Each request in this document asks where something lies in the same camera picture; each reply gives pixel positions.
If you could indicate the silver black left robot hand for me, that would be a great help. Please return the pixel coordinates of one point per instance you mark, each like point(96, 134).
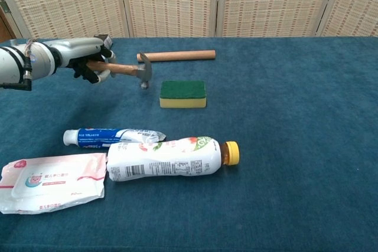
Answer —
point(77, 50)

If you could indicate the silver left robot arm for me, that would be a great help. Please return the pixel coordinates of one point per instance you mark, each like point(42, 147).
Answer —
point(23, 60)

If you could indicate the green and yellow sponge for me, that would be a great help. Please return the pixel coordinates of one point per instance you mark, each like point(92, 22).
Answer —
point(182, 92)

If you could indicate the black and silver carton box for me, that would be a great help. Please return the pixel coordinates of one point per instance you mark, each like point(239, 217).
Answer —
point(107, 40)

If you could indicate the blue and white toothpaste tube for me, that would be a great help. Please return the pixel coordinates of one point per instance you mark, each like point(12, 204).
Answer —
point(100, 137)

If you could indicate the wooden dowel rod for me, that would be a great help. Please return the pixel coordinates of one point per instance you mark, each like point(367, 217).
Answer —
point(180, 55)

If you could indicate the woven bamboo folding screen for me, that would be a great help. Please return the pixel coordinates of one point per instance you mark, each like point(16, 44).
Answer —
point(189, 1)

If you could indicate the pink baby wipes pack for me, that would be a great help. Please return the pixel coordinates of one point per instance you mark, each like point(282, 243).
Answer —
point(50, 181)

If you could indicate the yellow-capped tea bottle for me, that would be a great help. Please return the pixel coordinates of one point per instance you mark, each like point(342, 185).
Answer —
point(165, 159)

